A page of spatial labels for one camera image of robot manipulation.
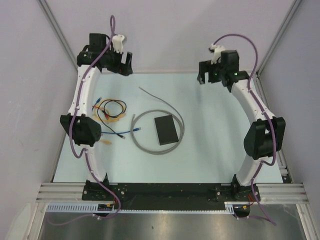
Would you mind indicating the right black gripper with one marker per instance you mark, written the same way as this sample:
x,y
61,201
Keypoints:
x,y
204,67

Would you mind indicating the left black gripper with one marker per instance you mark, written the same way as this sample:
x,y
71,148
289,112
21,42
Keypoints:
x,y
120,68

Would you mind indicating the black network switch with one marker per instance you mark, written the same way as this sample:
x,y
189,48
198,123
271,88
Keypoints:
x,y
166,130

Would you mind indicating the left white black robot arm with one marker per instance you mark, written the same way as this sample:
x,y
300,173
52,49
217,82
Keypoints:
x,y
83,131

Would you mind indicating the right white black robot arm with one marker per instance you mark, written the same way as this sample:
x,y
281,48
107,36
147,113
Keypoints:
x,y
266,133

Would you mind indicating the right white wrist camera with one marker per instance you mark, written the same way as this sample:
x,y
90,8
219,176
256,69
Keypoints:
x,y
216,50

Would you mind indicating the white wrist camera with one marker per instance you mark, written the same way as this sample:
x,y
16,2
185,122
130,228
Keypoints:
x,y
118,43
216,50

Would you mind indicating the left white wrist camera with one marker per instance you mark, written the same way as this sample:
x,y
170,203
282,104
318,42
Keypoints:
x,y
118,43

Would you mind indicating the left aluminium corner post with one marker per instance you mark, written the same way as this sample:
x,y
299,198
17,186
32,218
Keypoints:
x,y
46,9

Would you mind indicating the aluminium corner post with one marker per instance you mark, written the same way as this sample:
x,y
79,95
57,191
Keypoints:
x,y
279,35
46,9

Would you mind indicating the right aluminium corner post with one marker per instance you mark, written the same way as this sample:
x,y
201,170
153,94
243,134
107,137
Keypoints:
x,y
279,35

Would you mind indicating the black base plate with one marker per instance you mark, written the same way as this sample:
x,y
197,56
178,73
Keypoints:
x,y
170,196

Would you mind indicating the grey slotted cable duct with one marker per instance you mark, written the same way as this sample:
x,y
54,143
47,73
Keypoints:
x,y
97,208

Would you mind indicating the aluminium front rail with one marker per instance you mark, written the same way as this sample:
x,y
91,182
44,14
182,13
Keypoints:
x,y
271,193

